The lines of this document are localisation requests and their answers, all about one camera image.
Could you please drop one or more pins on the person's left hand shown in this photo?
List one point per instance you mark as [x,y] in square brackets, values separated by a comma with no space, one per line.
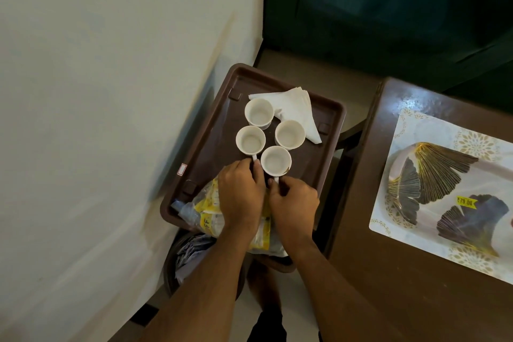
[240,197]

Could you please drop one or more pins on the crumpled paper waste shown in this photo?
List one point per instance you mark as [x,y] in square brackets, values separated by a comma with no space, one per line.
[192,251]

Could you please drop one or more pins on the leaf print placemat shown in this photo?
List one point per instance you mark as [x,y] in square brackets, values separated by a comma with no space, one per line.
[437,229]

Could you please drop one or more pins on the person's left forearm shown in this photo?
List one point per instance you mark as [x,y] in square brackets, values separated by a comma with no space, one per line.
[208,289]

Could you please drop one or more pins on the dark brown wooden table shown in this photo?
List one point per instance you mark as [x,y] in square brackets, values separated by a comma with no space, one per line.
[400,293]

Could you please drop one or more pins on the dark green sofa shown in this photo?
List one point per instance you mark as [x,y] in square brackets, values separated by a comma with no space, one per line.
[380,9]

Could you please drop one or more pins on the person's right hand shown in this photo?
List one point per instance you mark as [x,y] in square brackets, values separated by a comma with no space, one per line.
[295,213]

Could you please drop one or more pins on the person's leg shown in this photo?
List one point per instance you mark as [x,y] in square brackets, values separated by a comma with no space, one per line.
[264,285]

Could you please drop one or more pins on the person's black shorts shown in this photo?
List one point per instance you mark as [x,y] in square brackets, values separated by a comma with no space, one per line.
[267,327]

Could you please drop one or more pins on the person's left fingers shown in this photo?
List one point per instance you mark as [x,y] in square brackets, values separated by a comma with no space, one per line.
[242,167]

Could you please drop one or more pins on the brown plastic tray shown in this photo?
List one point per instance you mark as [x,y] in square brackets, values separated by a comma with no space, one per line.
[218,133]

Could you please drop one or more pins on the white cup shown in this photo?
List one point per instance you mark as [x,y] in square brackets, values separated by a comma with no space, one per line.
[275,160]
[289,134]
[250,140]
[259,112]

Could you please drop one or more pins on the dark waste bin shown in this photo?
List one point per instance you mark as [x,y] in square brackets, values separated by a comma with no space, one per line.
[171,261]

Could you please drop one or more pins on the person's right thumb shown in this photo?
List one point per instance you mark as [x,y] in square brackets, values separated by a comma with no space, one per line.
[273,197]

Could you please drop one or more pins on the white paper napkins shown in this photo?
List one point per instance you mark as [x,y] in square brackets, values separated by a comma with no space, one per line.
[294,107]

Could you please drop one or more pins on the person's right forearm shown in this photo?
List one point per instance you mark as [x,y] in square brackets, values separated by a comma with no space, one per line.
[340,297]

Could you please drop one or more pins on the yellow sticker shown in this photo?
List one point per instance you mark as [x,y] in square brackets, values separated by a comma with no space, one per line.
[467,202]

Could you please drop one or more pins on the yellow and clear plastic packet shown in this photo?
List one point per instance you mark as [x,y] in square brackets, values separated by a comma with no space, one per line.
[208,209]

